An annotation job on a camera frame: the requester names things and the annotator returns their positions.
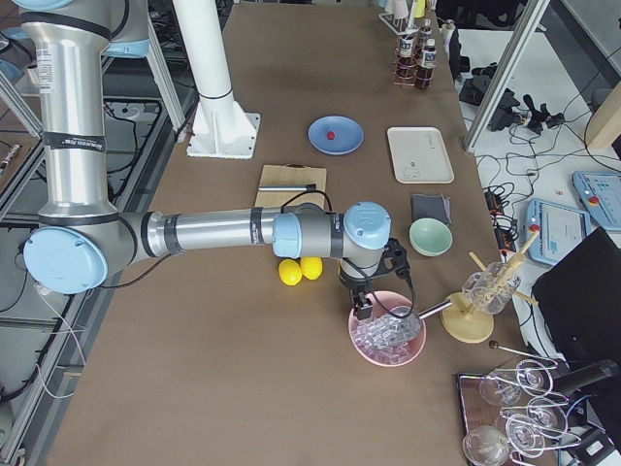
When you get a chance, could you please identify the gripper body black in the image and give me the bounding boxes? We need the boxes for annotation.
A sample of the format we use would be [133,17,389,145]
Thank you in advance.
[339,259,378,304]

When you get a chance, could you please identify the blue plate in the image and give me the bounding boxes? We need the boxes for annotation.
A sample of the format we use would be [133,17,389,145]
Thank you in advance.
[308,116,365,156]

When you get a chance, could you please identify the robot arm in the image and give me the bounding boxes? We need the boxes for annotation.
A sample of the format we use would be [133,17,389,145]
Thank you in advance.
[19,1,391,319]

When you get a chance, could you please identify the metal ice scoop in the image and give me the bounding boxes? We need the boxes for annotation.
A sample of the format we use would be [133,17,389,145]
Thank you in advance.
[367,300,451,349]

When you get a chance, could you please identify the pink bowl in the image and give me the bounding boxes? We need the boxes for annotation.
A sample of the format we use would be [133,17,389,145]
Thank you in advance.
[348,291,426,367]

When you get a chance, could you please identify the yellow lemon upper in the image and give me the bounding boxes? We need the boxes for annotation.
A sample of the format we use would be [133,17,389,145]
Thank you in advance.
[300,256,323,281]

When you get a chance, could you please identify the yellow lemon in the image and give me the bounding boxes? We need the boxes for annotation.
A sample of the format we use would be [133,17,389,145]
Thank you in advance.
[300,256,323,281]
[278,258,303,286]

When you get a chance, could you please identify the yellow lemon lower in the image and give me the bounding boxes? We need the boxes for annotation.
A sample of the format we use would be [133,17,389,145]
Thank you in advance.
[278,258,303,286]

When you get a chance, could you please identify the green bowl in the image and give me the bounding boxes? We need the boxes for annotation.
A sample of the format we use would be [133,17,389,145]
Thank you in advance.
[409,217,453,257]

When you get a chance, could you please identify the wooden cup stand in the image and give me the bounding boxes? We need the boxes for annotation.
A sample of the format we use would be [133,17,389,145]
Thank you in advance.
[441,232,539,344]

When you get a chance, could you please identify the grey folded cloth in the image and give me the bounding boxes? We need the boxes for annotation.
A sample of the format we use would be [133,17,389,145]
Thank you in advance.
[411,193,451,225]

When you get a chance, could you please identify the steel muddler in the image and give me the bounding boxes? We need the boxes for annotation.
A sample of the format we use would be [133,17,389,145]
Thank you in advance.
[258,183,316,192]

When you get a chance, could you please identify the wooden cutting board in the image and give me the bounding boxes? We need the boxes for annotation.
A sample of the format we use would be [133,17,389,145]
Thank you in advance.
[254,165,327,208]

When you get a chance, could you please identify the glass mug on stand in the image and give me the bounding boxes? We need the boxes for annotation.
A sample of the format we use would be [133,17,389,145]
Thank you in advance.
[462,262,521,315]

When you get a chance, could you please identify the cream rabbit tray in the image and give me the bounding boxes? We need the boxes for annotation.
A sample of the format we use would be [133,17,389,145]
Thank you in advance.
[386,126,454,184]

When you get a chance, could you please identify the wine glass tray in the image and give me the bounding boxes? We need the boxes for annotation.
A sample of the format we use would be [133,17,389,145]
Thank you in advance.
[457,371,581,465]

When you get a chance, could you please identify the blue teach pendant near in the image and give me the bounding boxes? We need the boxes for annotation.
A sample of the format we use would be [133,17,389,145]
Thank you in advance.
[525,198,592,265]

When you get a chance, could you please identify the blue teach pendant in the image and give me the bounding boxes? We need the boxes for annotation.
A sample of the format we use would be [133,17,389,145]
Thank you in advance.
[572,171,620,232]
[525,198,592,265]

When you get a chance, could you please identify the bottle lower right rack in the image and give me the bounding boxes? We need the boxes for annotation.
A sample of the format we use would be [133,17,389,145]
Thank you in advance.
[414,39,437,90]

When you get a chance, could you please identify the bottle lower left rack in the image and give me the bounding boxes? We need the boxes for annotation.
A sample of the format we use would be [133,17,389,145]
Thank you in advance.
[396,28,418,78]

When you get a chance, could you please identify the blue teach pendant far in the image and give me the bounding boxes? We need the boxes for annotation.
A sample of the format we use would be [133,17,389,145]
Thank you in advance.
[572,171,620,232]

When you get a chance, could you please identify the bottle top in rack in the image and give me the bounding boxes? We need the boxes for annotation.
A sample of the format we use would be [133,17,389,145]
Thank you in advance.
[417,18,432,49]

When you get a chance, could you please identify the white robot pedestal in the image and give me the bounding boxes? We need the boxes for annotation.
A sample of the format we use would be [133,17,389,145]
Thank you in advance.
[174,0,260,160]

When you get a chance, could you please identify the copper wire bottle rack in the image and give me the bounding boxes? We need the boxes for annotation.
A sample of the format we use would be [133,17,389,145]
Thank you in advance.
[392,30,423,88]

